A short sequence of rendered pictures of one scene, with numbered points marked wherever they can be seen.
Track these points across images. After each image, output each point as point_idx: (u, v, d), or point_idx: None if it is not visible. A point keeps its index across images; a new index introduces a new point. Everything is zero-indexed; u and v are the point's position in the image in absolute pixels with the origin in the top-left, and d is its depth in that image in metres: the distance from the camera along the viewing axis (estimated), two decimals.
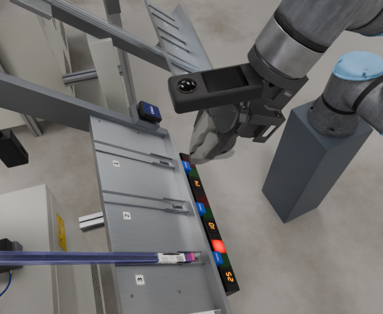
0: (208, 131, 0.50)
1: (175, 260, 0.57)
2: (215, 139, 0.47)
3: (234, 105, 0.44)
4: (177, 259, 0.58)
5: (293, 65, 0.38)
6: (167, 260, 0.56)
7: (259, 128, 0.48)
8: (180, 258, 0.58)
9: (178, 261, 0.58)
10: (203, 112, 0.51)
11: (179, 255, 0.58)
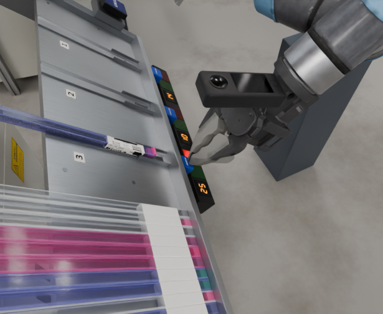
0: (216, 133, 0.51)
1: (131, 148, 0.47)
2: (225, 141, 0.49)
3: (253, 110, 0.46)
4: (134, 148, 0.47)
5: (319, 80, 0.41)
6: (119, 146, 0.45)
7: (264, 137, 0.51)
8: (137, 149, 0.48)
9: (135, 152, 0.47)
10: (212, 114, 0.52)
11: (136, 146, 0.48)
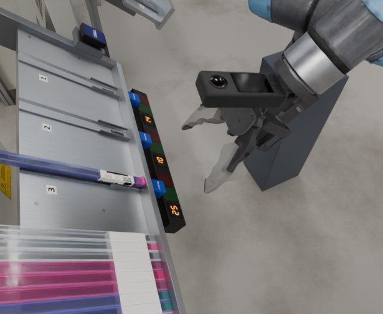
0: (211, 119, 0.53)
1: (121, 180, 0.52)
2: (234, 146, 0.47)
3: (253, 110, 0.46)
4: (124, 179, 0.53)
5: (319, 80, 0.41)
6: (111, 179, 0.51)
7: (264, 137, 0.51)
8: (128, 180, 0.53)
9: (126, 183, 0.53)
10: None
11: (127, 177, 0.54)
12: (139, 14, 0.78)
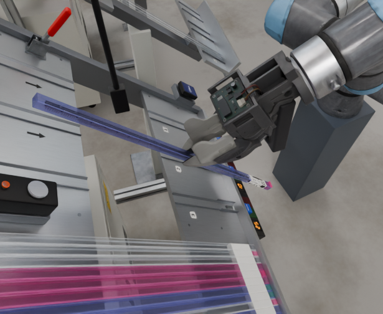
0: None
1: (261, 183, 0.68)
2: None
3: None
4: (261, 183, 0.69)
5: None
6: (256, 182, 0.67)
7: (225, 93, 0.48)
8: (263, 184, 0.69)
9: (261, 185, 0.69)
10: (237, 151, 0.50)
11: (262, 181, 0.69)
12: (213, 67, 0.99)
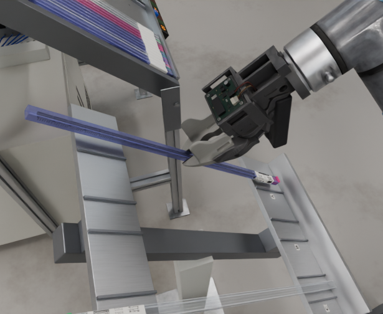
0: None
1: (267, 179, 0.67)
2: None
3: None
4: (268, 179, 0.68)
5: None
6: (262, 177, 0.66)
7: None
8: (270, 179, 0.68)
9: (268, 181, 0.68)
10: (236, 149, 0.50)
11: (269, 176, 0.69)
12: None
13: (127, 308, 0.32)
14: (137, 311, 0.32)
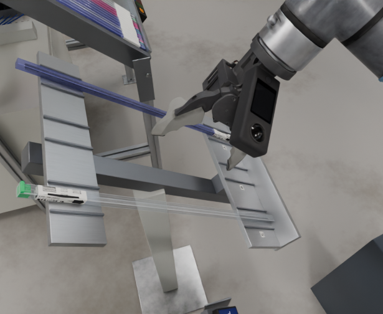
0: (195, 121, 0.49)
1: (225, 136, 0.80)
2: None
3: None
4: (226, 136, 0.80)
5: (309, 61, 0.44)
6: (220, 134, 0.78)
7: None
8: (228, 136, 0.80)
9: (226, 139, 0.80)
10: (197, 108, 0.47)
11: (227, 134, 0.81)
12: (261, 248, 0.65)
13: (71, 190, 0.42)
14: (79, 193, 0.42)
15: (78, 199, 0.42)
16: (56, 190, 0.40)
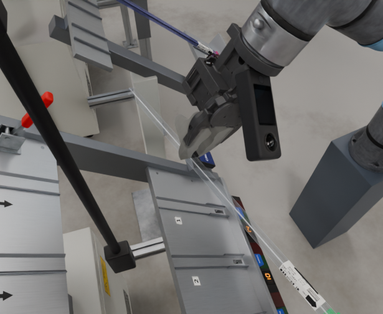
0: (206, 133, 0.50)
1: (207, 48, 0.97)
2: (229, 129, 0.51)
3: None
4: (208, 49, 0.98)
5: None
6: (203, 46, 0.96)
7: None
8: (210, 50, 0.98)
9: (209, 52, 0.98)
10: (200, 131, 0.47)
11: (209, 48, 0.98)
12: None
13: (294, 275, 0.40)
14: (290, 268, 0.41)
15: (295, 267, 0.42)
16: (307, 287, 0.39)
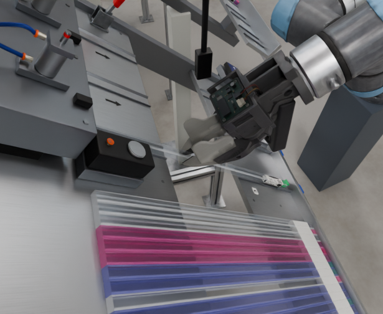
0: None
1: None
2: None
3: None
4: None
5: None
6: None
7: (225, 93, 0.48)
8: None
9: None
10: (237, 151, 0.50)
11: None
12: (255, 50, 0.98)
13: (273, 180, 0.69)
14: (269, 178, 0.69)
15: (268, 175, 0.69)
16: (277, 180, 0.71)
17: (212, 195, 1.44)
